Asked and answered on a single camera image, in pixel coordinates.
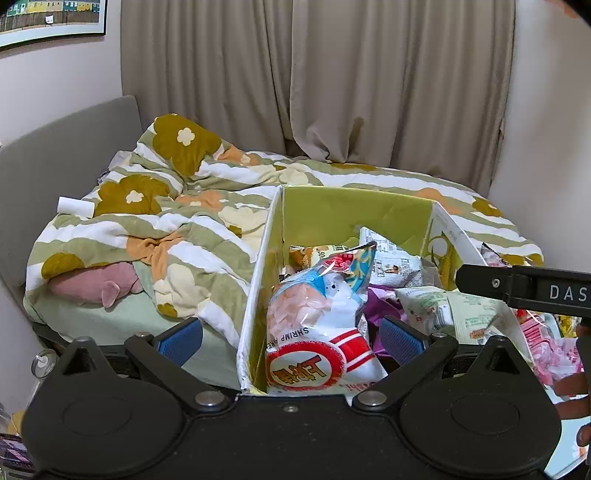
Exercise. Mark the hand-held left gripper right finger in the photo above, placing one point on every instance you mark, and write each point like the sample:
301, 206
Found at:
401, 342

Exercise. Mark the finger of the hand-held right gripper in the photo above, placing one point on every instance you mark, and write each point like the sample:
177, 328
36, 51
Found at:
480, 279

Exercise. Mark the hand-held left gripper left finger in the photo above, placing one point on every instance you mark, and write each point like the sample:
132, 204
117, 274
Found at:
182, 342

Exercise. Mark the pile of mixed snack bags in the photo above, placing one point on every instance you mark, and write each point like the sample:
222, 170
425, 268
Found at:
415, 300

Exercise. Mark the white red shrimp cracker packet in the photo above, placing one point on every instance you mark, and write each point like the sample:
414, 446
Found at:
304, 314

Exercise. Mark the green cardboard box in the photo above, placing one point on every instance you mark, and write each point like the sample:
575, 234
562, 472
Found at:
351, 207

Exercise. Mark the person's right hand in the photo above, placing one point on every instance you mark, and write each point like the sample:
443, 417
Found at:
570, 385

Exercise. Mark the green bed sheet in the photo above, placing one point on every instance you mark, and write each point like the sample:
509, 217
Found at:
92, 323

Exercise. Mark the green striped floral duvet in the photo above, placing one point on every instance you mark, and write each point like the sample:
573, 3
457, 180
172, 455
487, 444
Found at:
184, 240

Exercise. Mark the pink plush toy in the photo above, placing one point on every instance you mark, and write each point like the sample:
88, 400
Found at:
92, 284

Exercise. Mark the clear glass jar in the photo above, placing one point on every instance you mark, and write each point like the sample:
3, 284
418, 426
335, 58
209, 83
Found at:
44, 362

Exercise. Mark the white paper roll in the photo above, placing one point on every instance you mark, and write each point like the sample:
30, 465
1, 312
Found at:
74, 206

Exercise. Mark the dark lit screen device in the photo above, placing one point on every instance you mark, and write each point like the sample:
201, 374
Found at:
14, 454

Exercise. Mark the grey headboard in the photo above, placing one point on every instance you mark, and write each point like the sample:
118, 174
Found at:
55, 152

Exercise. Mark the beige curtain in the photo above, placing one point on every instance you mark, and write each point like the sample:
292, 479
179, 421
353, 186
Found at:
323, 69

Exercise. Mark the framed wall poster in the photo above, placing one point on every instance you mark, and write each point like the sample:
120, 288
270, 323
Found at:
46, 18

